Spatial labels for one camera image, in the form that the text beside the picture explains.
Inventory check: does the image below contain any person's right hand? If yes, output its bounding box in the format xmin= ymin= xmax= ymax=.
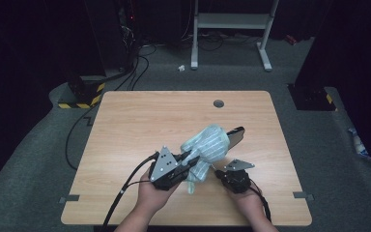
xmin=226 ymin=187 xmax=267 ymax=224

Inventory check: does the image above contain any long black floor cable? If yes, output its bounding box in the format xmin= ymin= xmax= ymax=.
xmin=64 ymin=105 xmax=101 ymax=171

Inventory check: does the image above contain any black stand base yellow corner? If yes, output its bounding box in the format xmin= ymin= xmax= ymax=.
xmin=288 ymin=83 xmax=338 ymax=112

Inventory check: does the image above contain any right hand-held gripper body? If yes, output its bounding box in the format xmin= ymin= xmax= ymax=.
xmin=214 ymin=159 xmax=256 ymax=194

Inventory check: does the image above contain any looped black floor cable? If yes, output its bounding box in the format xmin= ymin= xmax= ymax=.
xmin=113 ymin=44 xmax=158 ymax=92

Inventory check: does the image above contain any pale green striped cloth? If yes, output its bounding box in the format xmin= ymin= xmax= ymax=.
xmin=180 ymin=124 xmax=231 ymax=195

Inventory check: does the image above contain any black lacquer floral dish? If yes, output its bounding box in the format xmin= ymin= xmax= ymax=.
xmin=224 ymin=126 xmax=246 ymax=152

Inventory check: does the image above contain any white metal stand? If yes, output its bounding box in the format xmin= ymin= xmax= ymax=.
xmin=190 ymin=0 xmax=280 ymax=73

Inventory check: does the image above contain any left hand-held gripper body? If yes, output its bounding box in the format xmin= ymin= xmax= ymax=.
xmin=147 ymin=145 xmax=189 ymax=191

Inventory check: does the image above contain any black yellow striped stand base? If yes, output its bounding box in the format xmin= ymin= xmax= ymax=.
xmin=57 ymin=75 xmax=106 ymax=110

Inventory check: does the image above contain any person's left hand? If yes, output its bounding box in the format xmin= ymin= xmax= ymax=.
xmin=136 ymin=167 xmax=182 ymax=218

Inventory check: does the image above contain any blue white packet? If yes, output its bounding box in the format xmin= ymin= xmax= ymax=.
xmin=348 ymin=127 xmax=371 ymax=162

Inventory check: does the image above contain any dark equipment rack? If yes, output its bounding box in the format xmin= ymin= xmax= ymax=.
xmin=83 ymin=0 xmax=143 ymax=73

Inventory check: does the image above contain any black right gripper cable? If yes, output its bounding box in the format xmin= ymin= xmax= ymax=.
xmin=250 ymin=186 xmax=272 ymax=223

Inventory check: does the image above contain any bundle of black floor cables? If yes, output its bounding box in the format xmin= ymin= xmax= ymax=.
xmin=181 ymin=29 xmax=263 ymax=52

